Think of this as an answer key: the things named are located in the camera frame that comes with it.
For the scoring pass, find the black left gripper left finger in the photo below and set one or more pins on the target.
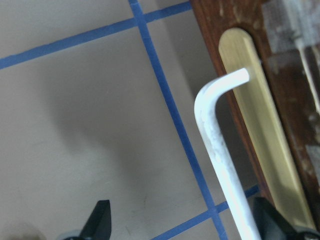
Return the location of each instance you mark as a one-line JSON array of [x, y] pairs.
[[99, 223]]

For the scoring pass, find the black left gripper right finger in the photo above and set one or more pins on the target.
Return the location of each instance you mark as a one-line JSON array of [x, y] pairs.
[[270, 223]]

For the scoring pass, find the wooden drawer with brass plate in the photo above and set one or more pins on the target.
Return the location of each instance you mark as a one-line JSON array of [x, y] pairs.
[[277, 112]]

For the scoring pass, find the white drawer handle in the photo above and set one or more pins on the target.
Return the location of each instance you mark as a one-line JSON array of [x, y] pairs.
[[217, 150]]

